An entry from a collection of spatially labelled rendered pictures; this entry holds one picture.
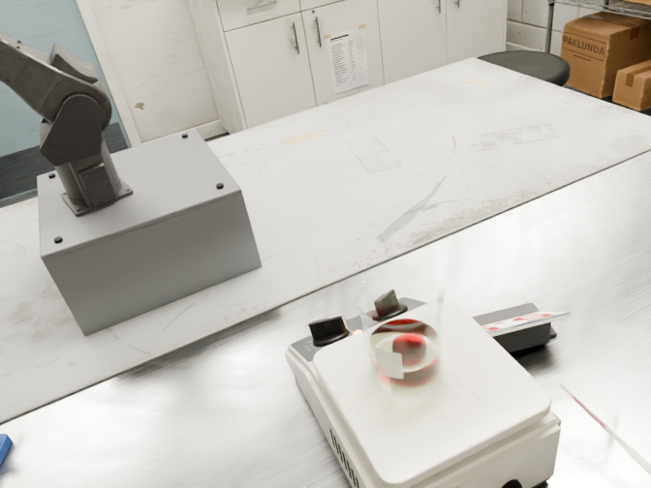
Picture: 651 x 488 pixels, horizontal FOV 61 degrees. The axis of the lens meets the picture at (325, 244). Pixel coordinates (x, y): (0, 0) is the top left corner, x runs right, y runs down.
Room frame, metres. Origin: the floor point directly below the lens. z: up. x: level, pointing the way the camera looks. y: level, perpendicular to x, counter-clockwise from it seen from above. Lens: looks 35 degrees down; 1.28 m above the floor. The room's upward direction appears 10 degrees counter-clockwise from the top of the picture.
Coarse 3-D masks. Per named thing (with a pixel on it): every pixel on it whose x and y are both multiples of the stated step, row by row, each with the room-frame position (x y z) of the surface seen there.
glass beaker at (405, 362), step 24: (384, 264) 0.28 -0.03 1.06; (408, 264) 0.27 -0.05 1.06; (360, 288) 0.26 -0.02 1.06; (384, 288) 0.27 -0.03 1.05; (408, 288) 0.27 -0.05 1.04; (432, 288) 0.26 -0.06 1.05; (360, 312) 0.24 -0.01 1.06; (384, 312) 0.27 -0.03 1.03; (408, 312) 0.27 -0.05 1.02; (432, 312) 0.26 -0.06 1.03; (384, 336) 0.23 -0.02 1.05; (408, 336) 0.22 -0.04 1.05; (432, 336) 0.23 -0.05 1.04; (384, 360) 0.23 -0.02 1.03; (408, 360) 0.22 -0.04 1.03; (432, 360) 0.23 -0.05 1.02; (384, 384) 0.23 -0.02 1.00; (408, 384) 0.22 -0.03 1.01; (432, 384) 0.23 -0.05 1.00
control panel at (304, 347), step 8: (352, 320) 0.36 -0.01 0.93; (360, 320) 0.36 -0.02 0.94; (352, 328) 0.34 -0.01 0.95; (360, 328) 0.34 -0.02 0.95; (296, 344) 0.35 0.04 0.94; (304, 344) 0.34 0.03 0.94; (312, 344) 0.33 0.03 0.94; (304, 352) 0.32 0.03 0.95; (312, 352) 0.31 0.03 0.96; (312, 360) 0.30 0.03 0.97
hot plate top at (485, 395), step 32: (448, 320) 0.29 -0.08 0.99; (320, 352) 0.28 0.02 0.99; (352, 352) 0.28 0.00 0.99; (448, 352) 0.26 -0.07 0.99; (480, 352) 0.25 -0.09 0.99; (352, 384) 0.25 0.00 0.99; (448, 384) 0.23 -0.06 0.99; (480, 384) 0.23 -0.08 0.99; (512, 384) 0.22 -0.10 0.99; (352, 416) 0.22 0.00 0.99; (384, 416) 0.22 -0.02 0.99; (416, 416) 0.21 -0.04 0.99; (448, 416) 0.21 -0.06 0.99; (480, 416) 0.20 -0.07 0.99; (512, 416) 0.20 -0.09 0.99; (544, 416) 0.20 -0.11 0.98; (384, 448) 0.20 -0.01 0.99; (416, 448) 0.19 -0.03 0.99; (448, 448) 0.19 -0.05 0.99; (480, 448) 0.19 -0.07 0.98; (384, 480) 0.18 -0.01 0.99; (416, 480) 0.17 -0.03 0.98
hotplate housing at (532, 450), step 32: (288, 352) 0.34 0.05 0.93; (320, 384) 0.27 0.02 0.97; (320, 416) 0.27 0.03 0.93; (352, 448) 0.21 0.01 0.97; (512, 448) 0.19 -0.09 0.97; (544, 448) 0.20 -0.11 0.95; (352, 480) 0.22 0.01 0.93; (448, 480) 0.18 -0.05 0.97; (480, 480) 0.18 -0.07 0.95; (512, 480) 0.19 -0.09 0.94; (544, 480) 0.20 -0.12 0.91
